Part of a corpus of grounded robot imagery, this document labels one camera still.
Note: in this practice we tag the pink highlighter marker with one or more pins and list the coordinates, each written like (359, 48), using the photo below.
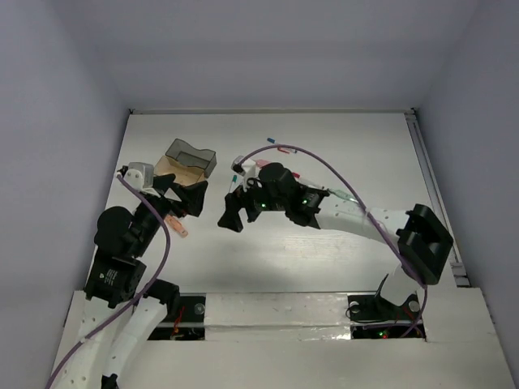
(262, 163)

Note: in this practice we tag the teal capped white pen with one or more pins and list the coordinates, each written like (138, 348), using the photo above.
(233, 183)

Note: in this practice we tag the orange highlighter marker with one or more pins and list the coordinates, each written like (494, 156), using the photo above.
(176, 225)

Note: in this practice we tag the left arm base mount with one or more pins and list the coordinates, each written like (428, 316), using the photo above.
(186, 324)

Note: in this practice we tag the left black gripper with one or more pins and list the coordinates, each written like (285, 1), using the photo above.
(192, 195)

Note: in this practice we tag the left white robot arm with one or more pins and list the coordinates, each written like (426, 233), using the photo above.
(120, 312)

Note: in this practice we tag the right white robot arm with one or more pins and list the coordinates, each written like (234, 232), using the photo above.
(417, 236)

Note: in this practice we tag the aluminium side rail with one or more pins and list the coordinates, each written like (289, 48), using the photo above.
(457, 267)

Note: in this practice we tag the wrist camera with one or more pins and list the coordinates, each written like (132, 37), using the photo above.
(138, 175)
(244, 166)

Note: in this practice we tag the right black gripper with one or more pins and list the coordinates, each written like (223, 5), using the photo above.
(234, 203)

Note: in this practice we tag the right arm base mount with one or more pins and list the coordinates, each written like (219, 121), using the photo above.
(372, 318)

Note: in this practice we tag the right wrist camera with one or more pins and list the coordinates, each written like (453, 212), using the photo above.
(244, 166)

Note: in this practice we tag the green highlighter marker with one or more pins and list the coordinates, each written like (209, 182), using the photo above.
(342, 195)

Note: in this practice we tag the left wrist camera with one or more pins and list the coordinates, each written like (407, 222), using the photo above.
(138, 175)

